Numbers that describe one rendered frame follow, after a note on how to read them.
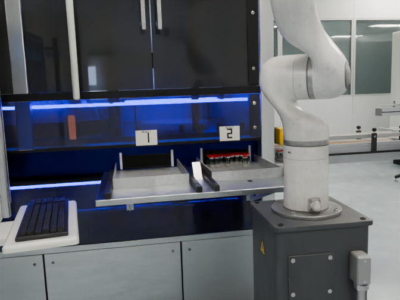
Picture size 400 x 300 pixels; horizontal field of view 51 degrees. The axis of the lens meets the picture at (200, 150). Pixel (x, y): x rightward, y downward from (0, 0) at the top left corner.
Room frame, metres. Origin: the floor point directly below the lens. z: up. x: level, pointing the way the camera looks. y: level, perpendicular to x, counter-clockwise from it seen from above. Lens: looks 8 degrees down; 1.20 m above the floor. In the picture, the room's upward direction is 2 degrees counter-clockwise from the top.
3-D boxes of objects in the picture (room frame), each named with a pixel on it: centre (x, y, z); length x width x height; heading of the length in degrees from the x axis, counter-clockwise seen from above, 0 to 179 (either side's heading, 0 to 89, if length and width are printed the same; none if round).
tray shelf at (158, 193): (1.53, 0.02, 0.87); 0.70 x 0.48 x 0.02; 99
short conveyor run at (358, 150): (1.97, -0.63, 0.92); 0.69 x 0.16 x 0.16; 99
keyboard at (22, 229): (1.31, 0.50, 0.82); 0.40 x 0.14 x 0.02; 17
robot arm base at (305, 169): (1.13, -0.29, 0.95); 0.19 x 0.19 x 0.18
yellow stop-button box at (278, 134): (1.78, -0.37, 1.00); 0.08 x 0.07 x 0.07; 9
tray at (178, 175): (1.57, 0.20, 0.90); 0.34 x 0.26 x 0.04; 9
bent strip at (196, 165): (1.45, 0.00, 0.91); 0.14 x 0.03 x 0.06; 10
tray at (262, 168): (1.62, -0.14, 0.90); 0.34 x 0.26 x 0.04; 9
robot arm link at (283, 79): (1.14, -0.26, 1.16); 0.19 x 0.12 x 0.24; 63
